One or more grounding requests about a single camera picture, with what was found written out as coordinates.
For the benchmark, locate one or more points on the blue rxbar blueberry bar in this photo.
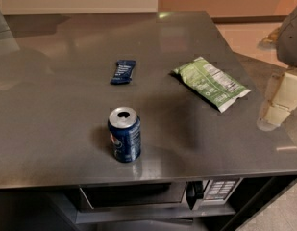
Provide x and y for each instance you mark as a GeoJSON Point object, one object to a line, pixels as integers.
{"type": "Point", "coordinates": [123, 73]}

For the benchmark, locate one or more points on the grey chair at left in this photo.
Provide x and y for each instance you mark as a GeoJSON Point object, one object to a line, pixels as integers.
{"type": "Point", "coordinates": [8, 43]}

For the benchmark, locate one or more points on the blue pepsi can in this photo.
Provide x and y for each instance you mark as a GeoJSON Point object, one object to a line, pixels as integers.
{"type": "Point", "coordinates": [124, 127]}

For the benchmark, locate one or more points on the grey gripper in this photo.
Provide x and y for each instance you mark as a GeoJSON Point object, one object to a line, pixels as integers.
{"type": "Point", "coordinates": [290, 38]}

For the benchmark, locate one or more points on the green chip bag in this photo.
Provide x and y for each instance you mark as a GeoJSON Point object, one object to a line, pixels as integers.
{"type": "Point", "coordinates": [212, 83]}

